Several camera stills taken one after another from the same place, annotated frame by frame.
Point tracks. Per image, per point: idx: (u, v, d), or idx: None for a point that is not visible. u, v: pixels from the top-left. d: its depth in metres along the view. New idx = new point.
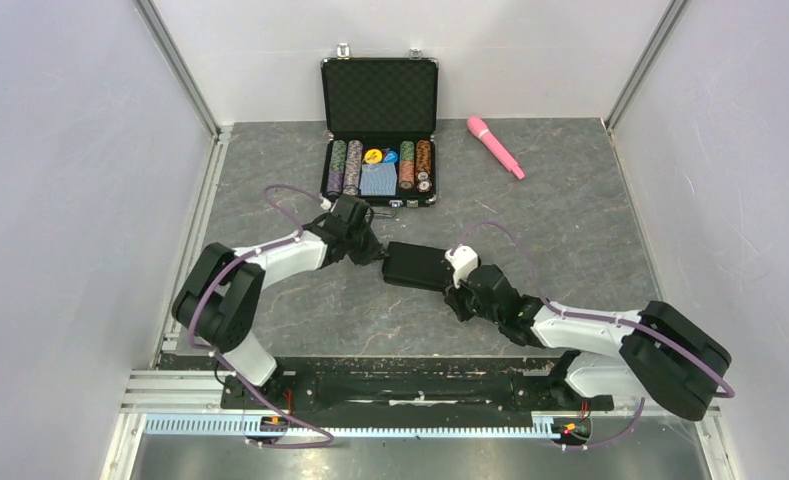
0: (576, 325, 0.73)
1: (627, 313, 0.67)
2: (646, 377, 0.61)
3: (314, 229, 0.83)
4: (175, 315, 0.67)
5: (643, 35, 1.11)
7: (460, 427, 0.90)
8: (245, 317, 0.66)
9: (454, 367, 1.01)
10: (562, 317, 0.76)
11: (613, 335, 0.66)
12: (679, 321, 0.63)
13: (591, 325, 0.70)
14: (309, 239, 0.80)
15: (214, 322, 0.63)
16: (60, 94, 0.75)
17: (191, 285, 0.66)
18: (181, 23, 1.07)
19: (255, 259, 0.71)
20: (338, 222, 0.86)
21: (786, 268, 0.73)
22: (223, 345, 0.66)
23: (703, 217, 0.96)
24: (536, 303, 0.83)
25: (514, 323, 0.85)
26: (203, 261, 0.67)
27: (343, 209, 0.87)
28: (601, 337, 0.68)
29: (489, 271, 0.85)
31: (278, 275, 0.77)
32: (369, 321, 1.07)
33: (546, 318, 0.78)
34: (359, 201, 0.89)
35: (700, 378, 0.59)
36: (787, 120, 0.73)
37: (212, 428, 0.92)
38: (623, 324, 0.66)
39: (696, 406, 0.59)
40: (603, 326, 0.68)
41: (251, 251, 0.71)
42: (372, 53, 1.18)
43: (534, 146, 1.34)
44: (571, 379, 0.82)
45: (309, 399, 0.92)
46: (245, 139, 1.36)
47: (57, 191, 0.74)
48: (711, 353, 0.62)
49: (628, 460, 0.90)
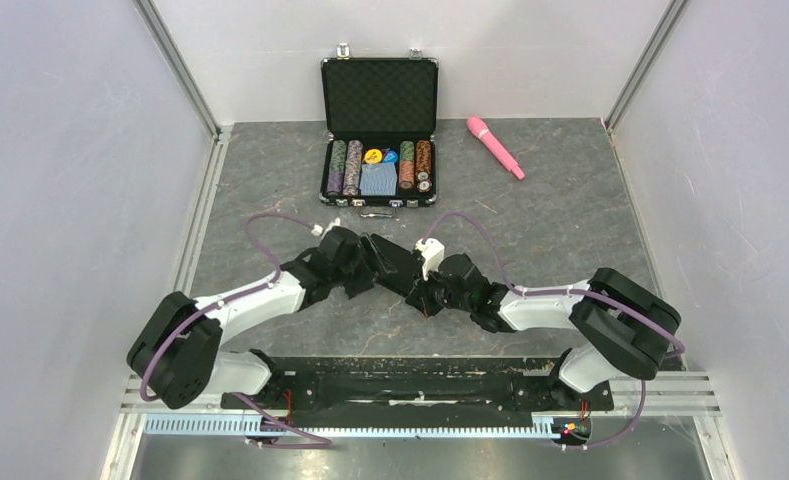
0: (535, 302, 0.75)
1: (577, 283, 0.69)
2: (599, 340, 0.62)
3: (296, 268, 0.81)
4: (130, 364, 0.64)
5: (644, 35, 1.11)
7: (460, 427, 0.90)
8: (198, 372, 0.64)
9: (454, 367, 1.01)
10: (524, 298, 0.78)
11: (565, 304, 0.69)
12: (625, 284, 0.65)
13: (548, 298, 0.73)
14: (285, 283, 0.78)
15: (166, 377, 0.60)
16: (60, 94, 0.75)
17: (147, 337, 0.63)
18: (181, 23, 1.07)
19: (220, 311, 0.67)
20: (324, 259, 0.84)
21: (786, 268, 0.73)
22: (172, 400, 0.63)
23: (703, 218, 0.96)
24: (503, 291, 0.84)
25: (484, 309, 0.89)
26: (162, 310, 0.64)
27: (328, 245, 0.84)
28: (557, 308, 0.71)
29: (459, 260, 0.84)
31: (246, 323, 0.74)
32: (369, 321, 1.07)
33: (510, 301, 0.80)
34: (348, 237, 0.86)
35: (650, 336, 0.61)
36: (787, 120, 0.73)
37: (212, 428, 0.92)
38: (574, 293, 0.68)
39: (649, 365, 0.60)
40: (557, 298, 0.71)
41: (214, 302, 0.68)
42: (371, 53, 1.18)
43: (534, 146, 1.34)
44: (564, 377, 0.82)
45: (309, 399, 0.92)
46: (245, 139, 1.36)
47: (56, 191, 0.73)
48: (658, 311, 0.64)
49: (628, 460, 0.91)
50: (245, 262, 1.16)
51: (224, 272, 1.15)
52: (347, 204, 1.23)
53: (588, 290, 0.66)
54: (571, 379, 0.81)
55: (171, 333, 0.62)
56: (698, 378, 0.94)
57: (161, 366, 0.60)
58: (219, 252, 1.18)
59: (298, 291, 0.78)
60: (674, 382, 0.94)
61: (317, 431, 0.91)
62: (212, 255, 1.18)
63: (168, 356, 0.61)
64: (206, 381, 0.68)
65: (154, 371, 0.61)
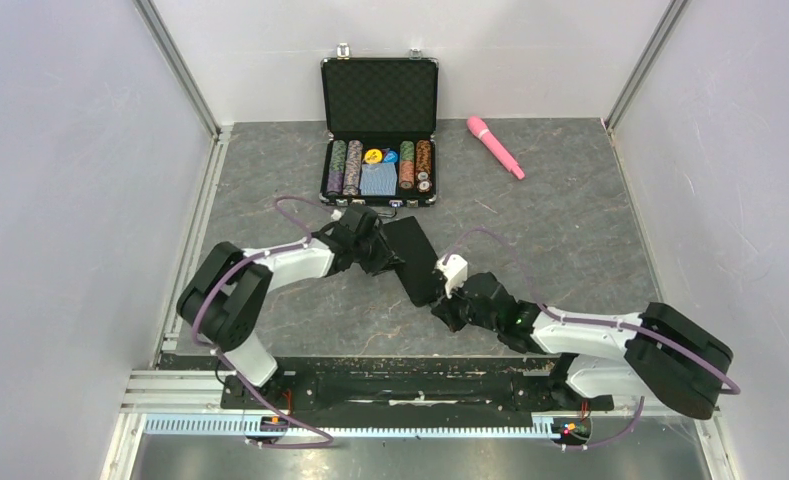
0: (576, 330, 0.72)
1: (627, 316, 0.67)
2: (653, 382, 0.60)
3: (321, 237, 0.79)
4: (180, 312, 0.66)
5: (644, 35, 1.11)
7: (460, 427, 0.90)
8: (248, 317, 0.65)
9: (454, 367, 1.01)
10: (562, 324, 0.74)
11: (615, 339, 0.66)
12: (680, 322, 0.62)
13: (592, 330, 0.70)
14: (318, 246, 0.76)
15: (218, 321, 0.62)
16: (60, 94, 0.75)
17: (199, 282, 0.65)
18: (180, 22, 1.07)
19: (264, 261, 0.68)
20: (346, 231, 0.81)
21: (787, 268, 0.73)
22: (224, 344, 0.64)
23: (703, 218, 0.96)
24: (534, 309, 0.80)
25: (513, 330, 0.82)
26: (212, 259, 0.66)
27: (351, 217, 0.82)
28: (603, 342, 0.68)
29: (487, 279, 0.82)
31: (282, 279, 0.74)
32: (369, 320, 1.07)
33: (545, 325, 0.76)
34: (369, 211, 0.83)
35: (705, 376, 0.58)
36: (787, 120, 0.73)
37: (212, 428, 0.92)
38: (625, 327, 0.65)
39: (704, 406, 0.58)
40: (605, 330, 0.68)
41: (260, 252, 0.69)
42: (371, 54, 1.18)
43: (534, 146, 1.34)
44: (571, 380, 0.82)
45: (309, 399, 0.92)
46: (245, 139, 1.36)
47: (56, 191, 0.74)
48: (714, 350, 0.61)
49: (628, 459, 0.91)
50: None
51: None
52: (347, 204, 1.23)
53: (641, 326, 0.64)
54: (578, 383, 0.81)
55: (222, 277, 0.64)
56: None
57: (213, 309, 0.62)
58: None
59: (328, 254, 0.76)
60: None
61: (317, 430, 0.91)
62: None
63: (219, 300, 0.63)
64: (250, 332, 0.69)
65: (207, 314, 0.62)
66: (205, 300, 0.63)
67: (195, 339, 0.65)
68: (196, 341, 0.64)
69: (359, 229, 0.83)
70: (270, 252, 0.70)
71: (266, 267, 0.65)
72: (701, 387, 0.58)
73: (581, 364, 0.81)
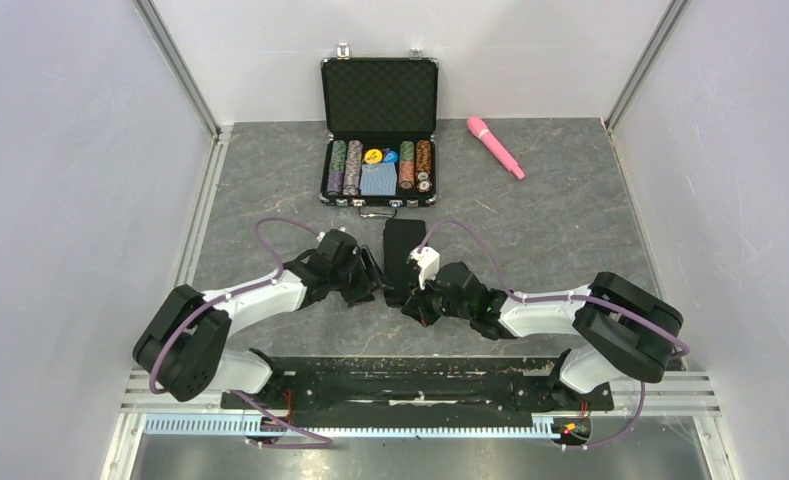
0: (536, 308, 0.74)
1: (578, 288, 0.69)
2: (603, 348, 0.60)
3: (295, 267, 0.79)
4: (139, 359, 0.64)
5: (644, 35, 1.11)
7: (460, 427, 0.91)
8: (207, 364, 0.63)
9: (454, 367, 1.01)
10: (525, 304, 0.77)
11: (568, 311, 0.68)
12: (626, 288, 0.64)
13: (548, 306, 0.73)
14: (288, 280, 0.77)
15: (176, 368, 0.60)
16: (60, 95, 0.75)
17: (156, 329, 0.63)
18: (180, 23, 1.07)
19: (225, 303, 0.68)
20: (323, 260, 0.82)
21: (786, 269, 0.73)
22: (182, 393, 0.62)
23: (703, 218, 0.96)
24: (503, 297, 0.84)
25: (484, 317, 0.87)
26: (170, 303, 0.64)
27: (328, 246, 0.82)
28: (559, 315, 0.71)
29: (456, 270, 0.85)
31: (252, 318, 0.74)
32: (369, 320, 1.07)
33: (512, 307, 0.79)
34: (347, 239, 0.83)
35: (655, 339, 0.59)
36: (786, 120, 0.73)
37: (212, 428, 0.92)
38: (576, 299, 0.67)
39: (655, 370, 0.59)
40: (559, 304, 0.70)
41: (221, 294, 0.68)
42: (371, 54, 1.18)
43: (534, 146, 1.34)
44: (566, 378, 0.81)
45: (309, 399, 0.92)
46: (245, 139, 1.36)
47: (57, 191, 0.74)
48: (661, 312, 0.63)
49: (628, 459, 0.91)
50: (245, 262, 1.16)
51: (224, 272, 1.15)
52: (347, 204, 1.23)
53: (589, 296, 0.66)
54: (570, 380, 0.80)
55: (180, 324, 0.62)
56: (698, 378, 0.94)
57: (170, 358, 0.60)
58: (219, 252, 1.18)
59: (299, 289, 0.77)
60: (675, 382, 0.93)
61: (317, 431, 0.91)
62: (212, 255, 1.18)
63: (177, 348, 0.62)
64: (212, 376, 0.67)
65: (163, 363, 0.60)
66: (162, 348, 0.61)
67: (153, 387, 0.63)
68: (152, 390, 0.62)
69: (336, 257, 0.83)
70: (232, 293, 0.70)
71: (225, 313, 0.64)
72: (649, 350, 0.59)
73: (567, 363, 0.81)
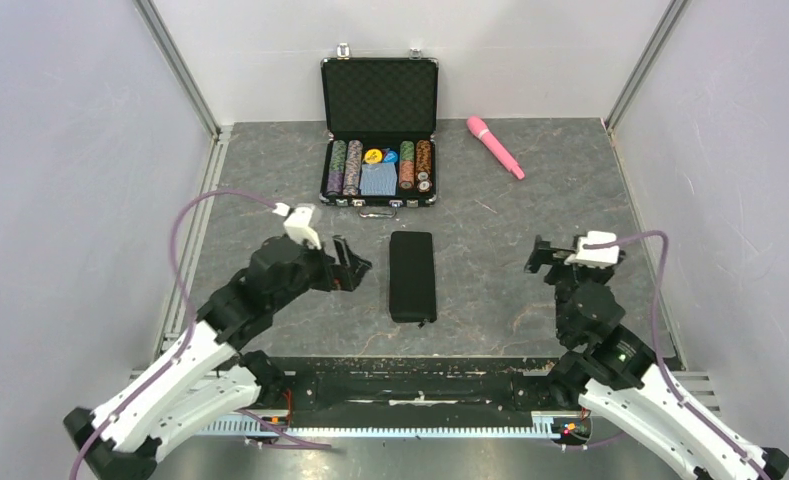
0: (693, 423, 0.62)
1: (754, 449, 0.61)
2: None
3: (218, 303, 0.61)
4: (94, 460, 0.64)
5: (643, 35, 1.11)
7: (460, 427, 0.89)
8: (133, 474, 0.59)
9: (454, 367, 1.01)
10: (679, 404, 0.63)
11: (731, 464, 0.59)
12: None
13: (709, 434, 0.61)
14: (196, 349, 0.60)
15: None
16: (60, 93, 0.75)
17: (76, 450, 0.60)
18: (180, 22, 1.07)
19: (113, 427, 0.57)
20: (255, 285, 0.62)
21: (786, 268, 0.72)
22: None
23: (703, 218, 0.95)
24: (643, 350, 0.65)
25: (603, 359, 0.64)
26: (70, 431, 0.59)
27: (258, 268, 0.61)
28: (713, 457, 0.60)
29: (607, 295, 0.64)
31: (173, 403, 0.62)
32: (369, 321, 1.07)
33: (662, 394, 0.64)
34: (286, 256, 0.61)
35: None
36: (786, 119, 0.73)
37: (213, 428, 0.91)
38: (750, 463, 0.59)
39: None
40: (724, 448, 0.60)
41: (107, 417, 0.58)
42: (372, 54, 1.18)
43: (534, 146, 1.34)
44: (586, 397, 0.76)
45: (309, 399, 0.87)
46: (245, 139, 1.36)
47: (56, 190, 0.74)
48: None
49: (627, 459, 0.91)
50: (245, 262, 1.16)
51: (224, 272, 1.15)
52: (347, 204, 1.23)
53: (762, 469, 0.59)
54: (593, 402, 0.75)
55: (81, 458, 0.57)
56: (698, 378, 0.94)
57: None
58: (218, 252, 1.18)
59: (218, 350, 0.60)
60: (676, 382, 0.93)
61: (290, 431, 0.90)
62: (212, 254, 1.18)
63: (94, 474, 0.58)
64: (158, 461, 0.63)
65: None
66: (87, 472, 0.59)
67: None
68: None
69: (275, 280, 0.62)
70: (121, 409, 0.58)
71: (108, 454, 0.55)
72: None
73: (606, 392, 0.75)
